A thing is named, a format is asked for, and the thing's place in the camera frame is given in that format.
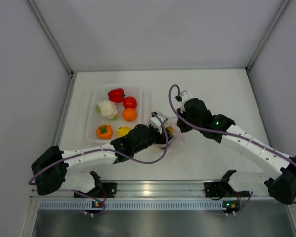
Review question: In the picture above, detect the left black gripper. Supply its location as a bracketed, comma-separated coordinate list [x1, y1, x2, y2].
[133, 124, 175, 154]

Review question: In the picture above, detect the small yellow fake fruit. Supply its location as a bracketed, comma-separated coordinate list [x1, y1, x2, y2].
[166, 126, 173, 135]

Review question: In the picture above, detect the clear zip top bag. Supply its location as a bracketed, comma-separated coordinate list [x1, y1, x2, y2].
[154, 116, 185, 153]

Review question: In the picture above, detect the fake yellow lemon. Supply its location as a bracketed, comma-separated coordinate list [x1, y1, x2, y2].
[117, 127, 132, 138]

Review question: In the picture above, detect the fake orange fruit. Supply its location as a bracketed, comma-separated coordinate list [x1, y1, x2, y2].
[122, 108, 137, 122]

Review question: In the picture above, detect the fake red tomato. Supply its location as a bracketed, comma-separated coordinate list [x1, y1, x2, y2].
[123, 96, 137, 109]

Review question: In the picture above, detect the fake orange bell pepper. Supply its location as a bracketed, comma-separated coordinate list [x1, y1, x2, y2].
[96, 124, 113, 140]

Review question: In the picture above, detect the fake white cauliflower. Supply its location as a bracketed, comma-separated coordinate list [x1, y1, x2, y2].
[95, 100, 118, 120]

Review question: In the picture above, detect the fake red bell pepper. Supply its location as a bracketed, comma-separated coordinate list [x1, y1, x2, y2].
[108, 88, 125, 103]

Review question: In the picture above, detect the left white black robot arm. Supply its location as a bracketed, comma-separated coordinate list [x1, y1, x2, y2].
[29, 124, 172, 197]

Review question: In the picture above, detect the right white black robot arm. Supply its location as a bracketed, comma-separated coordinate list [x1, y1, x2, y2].
[175, 92, 296, 205]

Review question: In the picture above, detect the white plastic basket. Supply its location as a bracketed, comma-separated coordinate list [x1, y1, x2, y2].
[85, 84, 143, 144]

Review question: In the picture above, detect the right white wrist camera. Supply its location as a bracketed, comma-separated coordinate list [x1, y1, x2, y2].
[175, 90, 194, 104]

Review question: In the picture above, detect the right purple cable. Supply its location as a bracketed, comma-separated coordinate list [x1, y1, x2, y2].
[168, 84, 296, 204]

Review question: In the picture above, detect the purple cable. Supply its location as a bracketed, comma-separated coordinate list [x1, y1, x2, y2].
[28, 112, 170, 186]
[168, 84, 296, 204]

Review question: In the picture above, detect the aluminium mounting rail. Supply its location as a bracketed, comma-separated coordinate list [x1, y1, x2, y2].
[29, 179, 272, 199]

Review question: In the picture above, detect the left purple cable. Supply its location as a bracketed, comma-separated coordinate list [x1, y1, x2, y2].
[28, 112, 170, 186]

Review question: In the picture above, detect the white slotted cable duct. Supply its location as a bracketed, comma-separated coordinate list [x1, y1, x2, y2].
[39, 199, 240, 210]

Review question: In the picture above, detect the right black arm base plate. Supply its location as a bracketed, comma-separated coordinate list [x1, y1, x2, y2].
[204, 182, 227, 200]

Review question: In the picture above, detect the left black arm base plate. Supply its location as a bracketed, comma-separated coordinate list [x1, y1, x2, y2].
[72, 182, 117, 198]

